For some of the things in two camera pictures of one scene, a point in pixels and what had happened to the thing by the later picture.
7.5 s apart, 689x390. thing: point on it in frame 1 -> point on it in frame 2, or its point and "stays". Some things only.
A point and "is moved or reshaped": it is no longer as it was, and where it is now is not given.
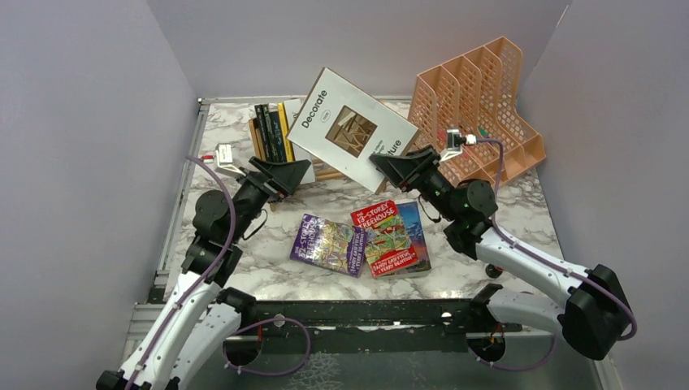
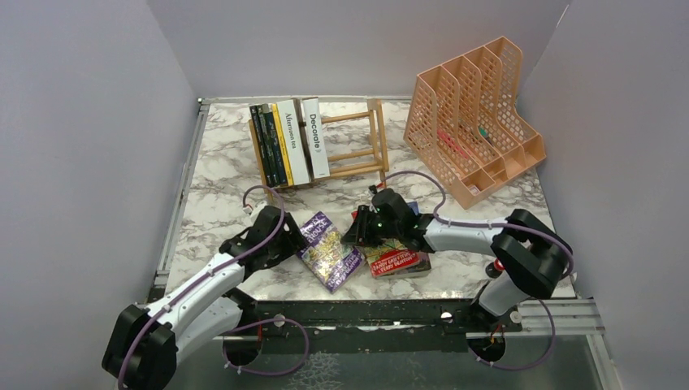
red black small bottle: x=493 y=271 stays
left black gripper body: x=254 y=192 -> x=287 y=245
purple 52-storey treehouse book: x=331 y=244 is moved or reshaped
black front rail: x=374 y=327 stays
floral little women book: x=278 y=132 stays
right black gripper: x=409 y=171 -> x=358 y=233
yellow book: x=289 y=151 -> x=281 y=145
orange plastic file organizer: x=477 y=93 stays
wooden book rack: x=323 y=171 -> x=378 y=152
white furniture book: x=344 y=127 is moved or reshaped
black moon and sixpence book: x=258 y=109 stays
